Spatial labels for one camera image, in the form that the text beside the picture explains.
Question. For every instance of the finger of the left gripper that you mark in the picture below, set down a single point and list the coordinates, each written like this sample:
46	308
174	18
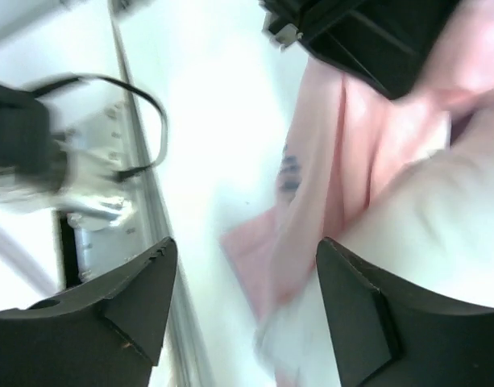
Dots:
382	42

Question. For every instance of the pink purple pillowcase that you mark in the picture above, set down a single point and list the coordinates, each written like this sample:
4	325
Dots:
345	144

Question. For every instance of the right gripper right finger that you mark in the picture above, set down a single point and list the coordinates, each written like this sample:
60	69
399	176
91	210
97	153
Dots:
387	331

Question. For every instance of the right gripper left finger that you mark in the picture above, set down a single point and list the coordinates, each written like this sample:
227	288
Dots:
106	332

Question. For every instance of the white pillow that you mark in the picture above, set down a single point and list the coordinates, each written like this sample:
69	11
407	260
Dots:
435	229

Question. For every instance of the aluminium frame rail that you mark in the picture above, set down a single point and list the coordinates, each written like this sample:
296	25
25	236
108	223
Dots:
190	366

